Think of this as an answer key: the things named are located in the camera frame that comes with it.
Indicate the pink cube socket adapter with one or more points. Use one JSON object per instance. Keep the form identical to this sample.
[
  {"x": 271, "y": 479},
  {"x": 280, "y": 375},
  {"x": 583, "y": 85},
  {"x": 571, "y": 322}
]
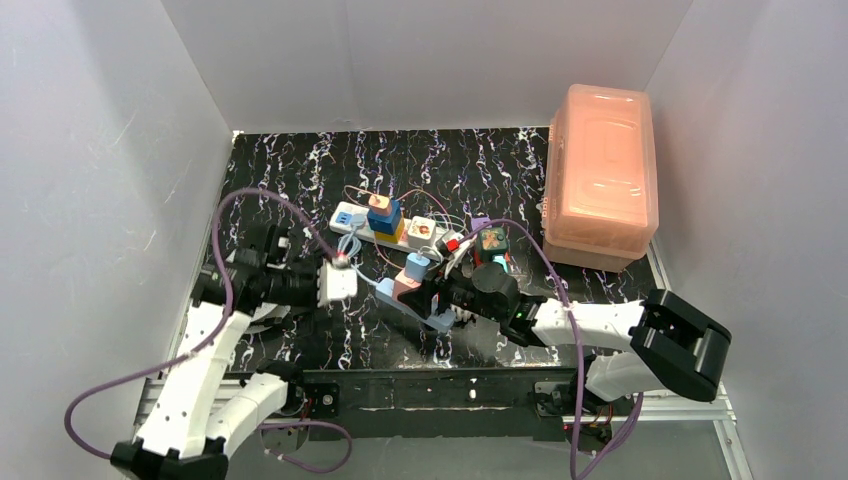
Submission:
[{"x": 402, "y": 283}]

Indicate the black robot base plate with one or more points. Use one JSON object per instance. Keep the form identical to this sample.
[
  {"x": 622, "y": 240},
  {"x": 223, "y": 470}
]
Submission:
[{"x": 437, "y": 403}]

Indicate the white cube socket adapter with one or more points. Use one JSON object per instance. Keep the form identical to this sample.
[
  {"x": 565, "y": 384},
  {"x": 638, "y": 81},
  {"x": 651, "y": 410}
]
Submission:
[{"x": 421, "y": 232}]

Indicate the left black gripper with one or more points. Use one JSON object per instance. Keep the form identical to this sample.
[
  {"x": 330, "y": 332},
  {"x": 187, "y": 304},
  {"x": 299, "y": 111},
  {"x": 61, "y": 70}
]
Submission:
[{"x": 312, "y": 283}]

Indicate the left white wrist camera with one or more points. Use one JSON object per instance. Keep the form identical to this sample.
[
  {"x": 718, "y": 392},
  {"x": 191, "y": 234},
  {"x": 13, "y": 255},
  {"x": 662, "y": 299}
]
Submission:
[{"x": 336, "y": 284}]

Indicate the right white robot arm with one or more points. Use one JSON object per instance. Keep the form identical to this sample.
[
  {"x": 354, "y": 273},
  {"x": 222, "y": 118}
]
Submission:
[{"x": 661, "y": 342}]

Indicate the yellow cube socket adapter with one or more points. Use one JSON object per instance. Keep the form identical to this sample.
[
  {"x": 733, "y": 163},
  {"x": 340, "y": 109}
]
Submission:
[{"x": 394, "y": 238}]

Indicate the blue power strip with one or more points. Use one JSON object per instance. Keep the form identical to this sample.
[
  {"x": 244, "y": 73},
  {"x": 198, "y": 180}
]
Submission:
[{"x": 391, "y": 291}]

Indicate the teal charger plug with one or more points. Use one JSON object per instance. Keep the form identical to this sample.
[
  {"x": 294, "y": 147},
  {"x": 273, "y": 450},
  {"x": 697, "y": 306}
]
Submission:
[{"x": 503, "y": 265}]

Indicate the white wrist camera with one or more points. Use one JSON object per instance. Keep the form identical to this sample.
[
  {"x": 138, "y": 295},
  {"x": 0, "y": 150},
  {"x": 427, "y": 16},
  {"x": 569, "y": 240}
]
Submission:
[
  {"x": 336, "y": 284},
  {"x": 447, "y": 245}
]

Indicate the pink translucent storage box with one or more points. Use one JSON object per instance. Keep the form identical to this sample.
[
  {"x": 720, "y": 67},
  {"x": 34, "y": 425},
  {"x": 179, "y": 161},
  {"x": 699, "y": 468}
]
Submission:
[{"x": 600, "y": 205}]

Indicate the white filament spool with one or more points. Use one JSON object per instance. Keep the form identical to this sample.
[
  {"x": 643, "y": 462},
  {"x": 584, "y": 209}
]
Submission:
[{"x": 267, "y": 316}]

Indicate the purple cube socket adapter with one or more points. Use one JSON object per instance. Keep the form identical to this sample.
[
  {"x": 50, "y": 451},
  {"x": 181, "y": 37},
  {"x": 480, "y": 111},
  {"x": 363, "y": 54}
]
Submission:
[{"x": 478, "y": 222}]

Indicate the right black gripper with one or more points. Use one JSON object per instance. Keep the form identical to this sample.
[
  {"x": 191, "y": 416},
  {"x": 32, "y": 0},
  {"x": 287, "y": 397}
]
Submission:
[{"x": 444, "y": 294}]

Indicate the blue cube socket adapter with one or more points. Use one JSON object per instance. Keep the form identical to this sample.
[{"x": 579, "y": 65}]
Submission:
[{"x": 385, "y": 224}]

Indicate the light blue charger plug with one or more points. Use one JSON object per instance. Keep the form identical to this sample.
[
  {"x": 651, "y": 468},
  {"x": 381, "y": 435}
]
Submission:
[{"x": 416, "y": 266}]

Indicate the small pink charger plug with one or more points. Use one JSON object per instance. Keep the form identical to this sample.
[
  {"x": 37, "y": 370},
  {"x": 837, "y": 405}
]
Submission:
[{"x": 380, "y": 205}]

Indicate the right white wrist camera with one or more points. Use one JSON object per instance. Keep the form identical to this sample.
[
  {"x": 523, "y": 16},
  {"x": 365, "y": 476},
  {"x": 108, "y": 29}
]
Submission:
[{"x": 447, "y": 245}]

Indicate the white power strip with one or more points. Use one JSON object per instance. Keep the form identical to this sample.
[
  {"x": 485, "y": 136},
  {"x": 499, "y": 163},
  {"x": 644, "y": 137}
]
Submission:
[{"x": 348, "y": 218}]

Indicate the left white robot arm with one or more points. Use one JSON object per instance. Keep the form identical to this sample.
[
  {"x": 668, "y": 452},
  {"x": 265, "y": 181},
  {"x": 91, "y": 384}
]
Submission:
[{"x": 184, "y": 437}]

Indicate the green cube socket adapter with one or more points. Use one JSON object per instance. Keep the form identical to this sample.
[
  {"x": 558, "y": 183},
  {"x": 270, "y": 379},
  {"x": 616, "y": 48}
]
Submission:
[{"x": 491, "y": 245}]

